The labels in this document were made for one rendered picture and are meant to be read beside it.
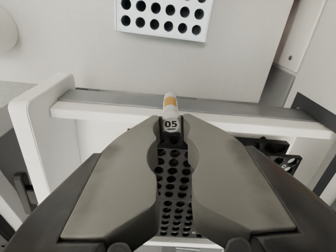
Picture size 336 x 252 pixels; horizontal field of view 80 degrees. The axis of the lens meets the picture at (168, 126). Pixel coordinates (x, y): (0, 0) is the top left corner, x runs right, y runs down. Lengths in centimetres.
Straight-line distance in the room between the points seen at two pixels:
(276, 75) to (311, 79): 9
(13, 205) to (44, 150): 42
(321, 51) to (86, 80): 34
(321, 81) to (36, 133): 33
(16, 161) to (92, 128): 44
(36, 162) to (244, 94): 32
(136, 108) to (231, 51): 19
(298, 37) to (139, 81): 25
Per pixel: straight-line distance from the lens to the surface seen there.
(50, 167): 28
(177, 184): 28
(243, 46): 36
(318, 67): 33
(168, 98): 16
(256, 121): 26
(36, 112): 24
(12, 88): 145
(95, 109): 24
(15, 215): 68
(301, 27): 39
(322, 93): 32
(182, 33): 31
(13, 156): 73
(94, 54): 36
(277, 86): 40
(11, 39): 40
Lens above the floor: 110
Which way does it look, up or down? 60 degrees down
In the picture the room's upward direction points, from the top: 179 degrees clockwise
